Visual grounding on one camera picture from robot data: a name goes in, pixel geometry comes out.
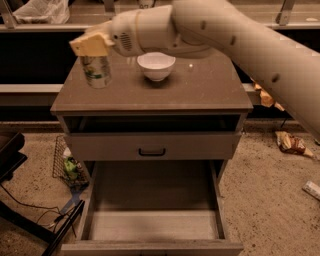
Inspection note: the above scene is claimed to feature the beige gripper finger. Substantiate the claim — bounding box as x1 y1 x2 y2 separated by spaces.
69 32 115 57
85 20 112 34

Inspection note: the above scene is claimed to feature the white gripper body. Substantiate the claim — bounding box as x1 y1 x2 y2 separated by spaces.
111 10 142 57

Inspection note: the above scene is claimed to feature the silver green 7up can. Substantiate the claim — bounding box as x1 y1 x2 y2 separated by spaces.
80 56 111 89

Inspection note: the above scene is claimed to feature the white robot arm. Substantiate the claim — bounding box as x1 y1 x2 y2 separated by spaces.
70 0 320 140

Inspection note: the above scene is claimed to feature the grey top drawer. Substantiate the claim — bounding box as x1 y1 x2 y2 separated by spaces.
65 132 241 161

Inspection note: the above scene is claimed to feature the grey drawer cabinet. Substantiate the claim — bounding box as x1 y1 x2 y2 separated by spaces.
50 26 254 188

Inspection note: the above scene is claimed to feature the open middle drawer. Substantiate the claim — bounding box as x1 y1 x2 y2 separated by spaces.
61 160 243 256

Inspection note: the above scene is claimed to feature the white ceramic bowl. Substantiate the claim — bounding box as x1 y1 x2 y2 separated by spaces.
137 52 176 81

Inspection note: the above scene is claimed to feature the white plastic bag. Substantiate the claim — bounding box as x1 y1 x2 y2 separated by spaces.
13 0 70 24

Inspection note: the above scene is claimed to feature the green bag in basket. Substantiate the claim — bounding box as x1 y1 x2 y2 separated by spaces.
64 157 78 180

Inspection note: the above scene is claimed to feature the black chair base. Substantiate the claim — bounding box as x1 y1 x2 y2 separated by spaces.
0 131 86 256

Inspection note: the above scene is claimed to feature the yellow crumpled cloth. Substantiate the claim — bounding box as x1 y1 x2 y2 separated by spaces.
253 82 284 111

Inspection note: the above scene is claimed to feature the blue tape strip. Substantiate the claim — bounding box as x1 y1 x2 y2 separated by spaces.
60 190 82 214

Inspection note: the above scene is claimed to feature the brown snack bag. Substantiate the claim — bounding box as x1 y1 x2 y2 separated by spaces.
275 131 314 158

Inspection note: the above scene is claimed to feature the white box on floor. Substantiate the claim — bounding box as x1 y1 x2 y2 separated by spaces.
303 181 320 201

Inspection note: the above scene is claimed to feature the metal railing frame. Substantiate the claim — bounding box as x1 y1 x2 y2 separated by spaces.
0 0 320 31

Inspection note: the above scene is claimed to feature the black drawer handle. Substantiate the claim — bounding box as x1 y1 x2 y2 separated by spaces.
138 148 166 157

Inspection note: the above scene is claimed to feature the wire mesh basket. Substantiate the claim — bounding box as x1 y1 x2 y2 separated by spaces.
52 135 89 190

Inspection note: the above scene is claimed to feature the black floor cable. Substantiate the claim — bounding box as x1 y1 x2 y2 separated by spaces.
0 183 78 238

